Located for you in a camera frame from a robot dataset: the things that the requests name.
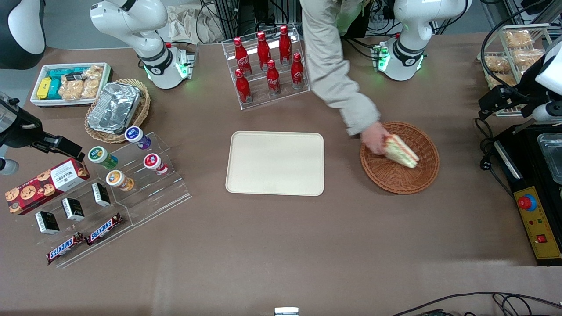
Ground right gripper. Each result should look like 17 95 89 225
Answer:
0 93 85 162

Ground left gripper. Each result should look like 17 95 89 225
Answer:
478 84 544 116

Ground triangle sandwich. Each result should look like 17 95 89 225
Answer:
383 134 420 169

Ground grey sleeved forearm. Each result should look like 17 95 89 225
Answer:
299 0 382 136

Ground light wicker basket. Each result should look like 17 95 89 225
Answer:
85 78 151 144

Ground round brown wicker basket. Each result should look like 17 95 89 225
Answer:
360 122 440 195

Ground beige rectangular tray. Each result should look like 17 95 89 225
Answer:
225 131 325 197

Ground person's bare hand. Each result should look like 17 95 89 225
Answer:
360 122 391 156

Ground red Walkers cookie box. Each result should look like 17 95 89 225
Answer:
5 158 90 215

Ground green lid yogurt cup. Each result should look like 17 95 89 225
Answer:
88 146 119 170

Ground white plastic bin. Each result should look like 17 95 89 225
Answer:
30 62 113 108

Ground yellow snack box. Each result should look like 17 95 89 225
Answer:
36 77 53 100

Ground small black box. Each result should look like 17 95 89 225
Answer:
91 182 111 207
35 211 60 235
61 198 85 222

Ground aluminium foil container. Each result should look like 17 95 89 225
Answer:
87 82 141 135

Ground orange lid yogurt cup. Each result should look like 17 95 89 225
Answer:
106 170 135 192

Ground black machine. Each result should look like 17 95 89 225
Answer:
492 125 562 267

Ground purple lid yogurt cup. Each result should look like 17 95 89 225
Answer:
124 126 152 150

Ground metal pan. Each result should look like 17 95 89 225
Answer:
537 133 562 185

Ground clear pastry rack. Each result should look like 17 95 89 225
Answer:
477 24 555 117

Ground clear acrylic snack stand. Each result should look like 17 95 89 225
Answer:
13 176 133 269

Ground Snickers bar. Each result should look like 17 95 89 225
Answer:
46 233 85 265
86 213 123 246

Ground red lid yogurt cup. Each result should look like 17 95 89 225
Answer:
143 153 169 176

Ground red emergency button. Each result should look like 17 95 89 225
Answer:
517 194 538 212

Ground clear acrylic cup stand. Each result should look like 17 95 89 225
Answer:
90 131 193 227

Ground yellow control panel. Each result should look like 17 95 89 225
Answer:
514 187 562 260

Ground crumpled beige bag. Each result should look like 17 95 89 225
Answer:
165 4 227 44

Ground red cola bottle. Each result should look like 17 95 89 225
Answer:
233 37 252 76
256 32 272 71
266 60 281 96
290 53 305 90
279 25 293 65
234 69 253 104

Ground clear acrylic bottle rack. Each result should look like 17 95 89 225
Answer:
222 23 311 110

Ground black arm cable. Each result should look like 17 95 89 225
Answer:
480 0 562 101

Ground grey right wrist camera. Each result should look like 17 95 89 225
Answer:
0 158 21 176

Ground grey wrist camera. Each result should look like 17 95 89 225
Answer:
0 158 21 176
531 101 562 126

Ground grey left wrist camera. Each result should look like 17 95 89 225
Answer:
531 101 562 126

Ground black power cable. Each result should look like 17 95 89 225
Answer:
474 116 515 199

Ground black floor cables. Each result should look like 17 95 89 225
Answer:
391 291 562 316

